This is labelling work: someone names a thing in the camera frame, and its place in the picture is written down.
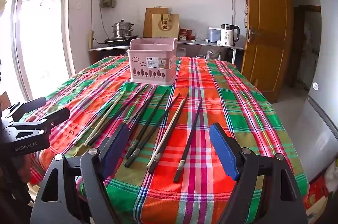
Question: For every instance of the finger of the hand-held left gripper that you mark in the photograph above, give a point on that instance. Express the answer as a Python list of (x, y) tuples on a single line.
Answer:
[(58, 115), (31, 105)]

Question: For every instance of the pink utensil basket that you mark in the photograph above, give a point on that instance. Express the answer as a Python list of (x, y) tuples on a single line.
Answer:
[(137, 66)]

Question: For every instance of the low metal-edged side counter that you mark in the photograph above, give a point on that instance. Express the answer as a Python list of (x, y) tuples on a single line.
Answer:
[(111, 48)]

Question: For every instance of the large glass window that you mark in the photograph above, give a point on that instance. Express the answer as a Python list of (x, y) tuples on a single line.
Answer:
[(42, 41)]

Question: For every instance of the white electric kettle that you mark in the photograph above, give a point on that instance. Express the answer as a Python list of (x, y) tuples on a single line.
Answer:
[(227, 37)]

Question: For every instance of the clear plastic bag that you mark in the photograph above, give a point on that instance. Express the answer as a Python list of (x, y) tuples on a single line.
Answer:
[(212, 54)]

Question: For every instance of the wall poster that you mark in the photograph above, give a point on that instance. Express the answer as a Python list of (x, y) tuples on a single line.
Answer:
[(245, 6)]

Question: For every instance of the plaid tablecloth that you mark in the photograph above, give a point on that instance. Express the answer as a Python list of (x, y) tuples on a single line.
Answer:
[(211, 97)]

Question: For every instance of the stainless steel shelf table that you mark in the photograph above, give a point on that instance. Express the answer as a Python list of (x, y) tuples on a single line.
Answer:
[(200, 43)]

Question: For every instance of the red box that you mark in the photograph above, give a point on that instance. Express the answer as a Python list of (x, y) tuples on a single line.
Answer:
[(315, 195)]

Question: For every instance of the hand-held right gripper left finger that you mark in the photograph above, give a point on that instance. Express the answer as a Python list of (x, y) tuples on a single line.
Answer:
[(116, 150)]

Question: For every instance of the tan paper gift bag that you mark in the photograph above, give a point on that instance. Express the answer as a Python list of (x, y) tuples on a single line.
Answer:
[(165, 26)]

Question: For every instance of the blue grey plastic container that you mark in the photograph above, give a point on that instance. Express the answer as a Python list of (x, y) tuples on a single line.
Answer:
[(213, 35)]

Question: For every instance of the bunch of chopsticks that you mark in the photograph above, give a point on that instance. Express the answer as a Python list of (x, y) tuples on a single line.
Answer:
[(178, 173)]

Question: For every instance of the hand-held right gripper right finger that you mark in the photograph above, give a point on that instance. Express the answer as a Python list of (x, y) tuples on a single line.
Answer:
[(224, 152)]

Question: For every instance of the wooden cutting board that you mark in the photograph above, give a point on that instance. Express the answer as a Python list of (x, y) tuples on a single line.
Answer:
[(149, 23)]

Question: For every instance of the stainless steel steamer pot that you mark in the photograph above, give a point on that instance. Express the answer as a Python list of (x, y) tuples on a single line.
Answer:
[(122, 29)]

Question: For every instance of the white bowl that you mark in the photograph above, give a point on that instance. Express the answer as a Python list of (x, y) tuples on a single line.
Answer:
[(200, 56)]

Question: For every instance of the black induction cooker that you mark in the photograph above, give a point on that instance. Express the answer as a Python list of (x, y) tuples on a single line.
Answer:
[(118, 41)]

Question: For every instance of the red lidded jar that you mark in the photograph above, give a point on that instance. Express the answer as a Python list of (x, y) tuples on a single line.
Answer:
[(182, 31), (189, 32)]

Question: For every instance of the beige power strip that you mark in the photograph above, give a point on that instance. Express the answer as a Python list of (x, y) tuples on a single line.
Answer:
[(91, 40)]

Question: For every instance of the wooden door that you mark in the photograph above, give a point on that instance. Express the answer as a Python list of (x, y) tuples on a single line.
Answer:
[(266, 28)]

